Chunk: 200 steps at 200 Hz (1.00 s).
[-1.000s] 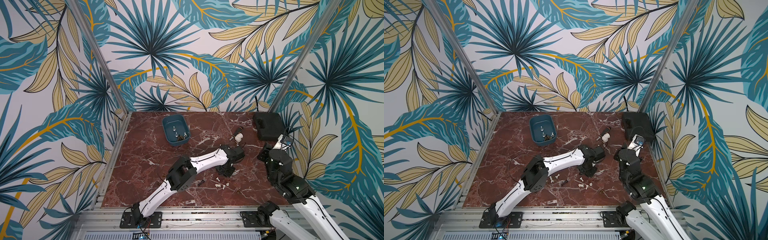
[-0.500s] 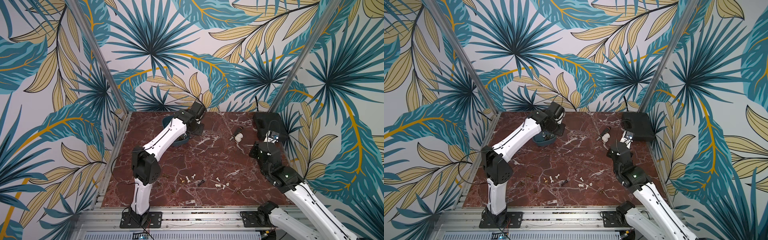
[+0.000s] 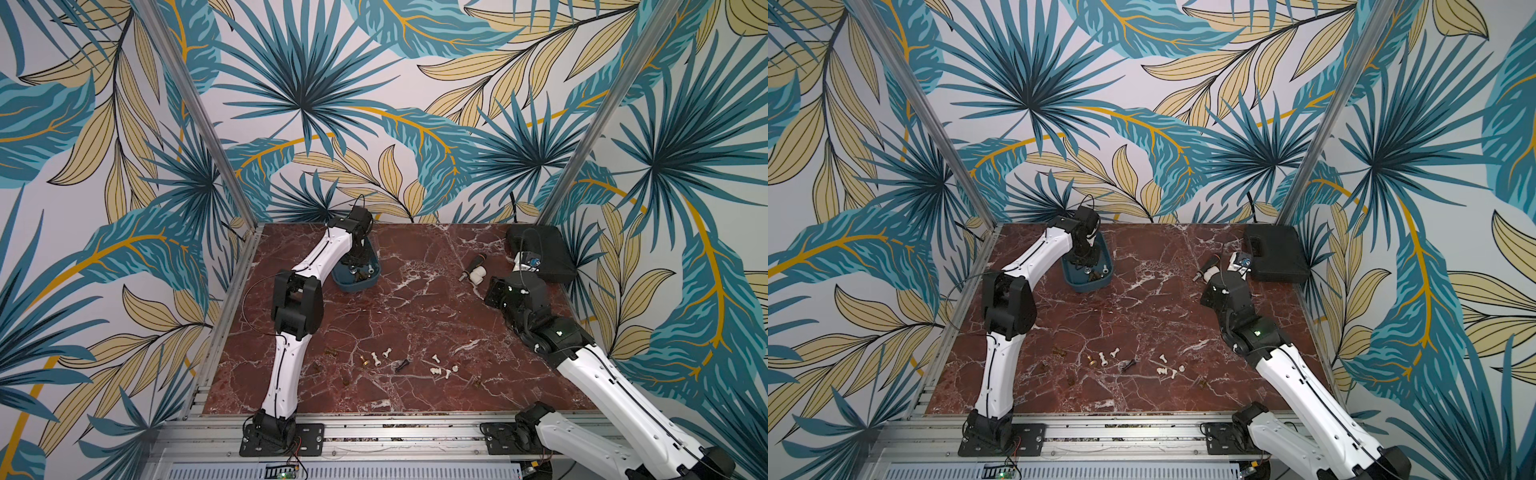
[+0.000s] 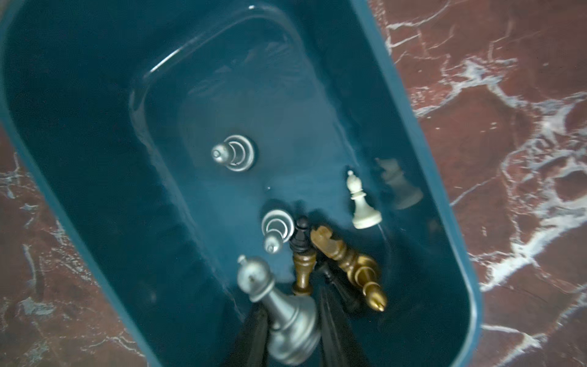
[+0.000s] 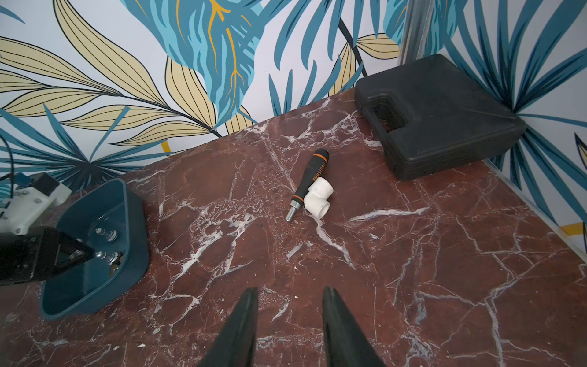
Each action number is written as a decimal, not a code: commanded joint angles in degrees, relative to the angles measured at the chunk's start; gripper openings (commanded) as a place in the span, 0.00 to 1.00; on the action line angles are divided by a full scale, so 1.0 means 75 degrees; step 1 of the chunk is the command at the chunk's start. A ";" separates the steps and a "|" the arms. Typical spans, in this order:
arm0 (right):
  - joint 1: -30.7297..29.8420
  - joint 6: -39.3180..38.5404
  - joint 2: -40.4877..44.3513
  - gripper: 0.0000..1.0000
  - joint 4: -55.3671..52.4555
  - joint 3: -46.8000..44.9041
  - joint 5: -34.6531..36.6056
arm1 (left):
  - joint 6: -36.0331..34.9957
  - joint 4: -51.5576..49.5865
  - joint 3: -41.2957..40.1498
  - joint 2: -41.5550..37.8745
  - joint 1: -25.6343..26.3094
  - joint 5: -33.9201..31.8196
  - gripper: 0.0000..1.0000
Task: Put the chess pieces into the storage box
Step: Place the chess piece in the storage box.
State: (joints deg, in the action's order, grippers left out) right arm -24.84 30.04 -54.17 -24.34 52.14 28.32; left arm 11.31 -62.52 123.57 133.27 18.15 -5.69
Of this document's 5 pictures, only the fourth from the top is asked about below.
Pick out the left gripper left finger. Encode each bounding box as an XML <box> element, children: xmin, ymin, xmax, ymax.
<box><xmin>221</xmin><ymin>303</ymin><xmax>270</xmax><ymax>367</ymax></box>

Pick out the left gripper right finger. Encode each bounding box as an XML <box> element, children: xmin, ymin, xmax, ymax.
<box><xmin>318</xmin><ymin>287</ymin><xmax>371</xmax><ymax>366</ymax></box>

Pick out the silver bishop chess piece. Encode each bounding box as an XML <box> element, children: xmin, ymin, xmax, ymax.
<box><xmin>237</xmin><ymin>255</ymin><xmax>320</xmax><ymax>366</ymax></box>

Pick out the gold bishop chess piece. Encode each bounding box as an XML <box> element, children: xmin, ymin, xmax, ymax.
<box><xmin>310</xmin><ymin>226</ymin><xmax>388</xmax><ymax>312</ymax></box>

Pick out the black pawn chess piece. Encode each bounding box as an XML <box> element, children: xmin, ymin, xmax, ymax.
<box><xmin>289</xmin><ymin>216</ymin><xmax>313</xmax><ymax>254</ymax></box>

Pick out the silver pawn chess piece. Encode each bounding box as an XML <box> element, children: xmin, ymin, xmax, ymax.
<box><xmin>261</xmin><ymin>209</ymin><xmax>294</xmax><ymax>254</ymax></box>
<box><xmin>211</xmin><ymin>135</ymin><xmax>256</xmax><ymax>172</ymax></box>

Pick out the white bishop chess piece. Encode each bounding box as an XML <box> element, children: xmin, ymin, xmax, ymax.
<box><xmin>346</xmin><ymin>170</ymin><xmax>382</xmax><ymax>229</ymax></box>

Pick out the teal plastic storage box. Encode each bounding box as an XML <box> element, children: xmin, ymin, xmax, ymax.
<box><xmin>1</xmin><ymin>1</ymin><xmax>482</xmax><ymax>366</ymax></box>

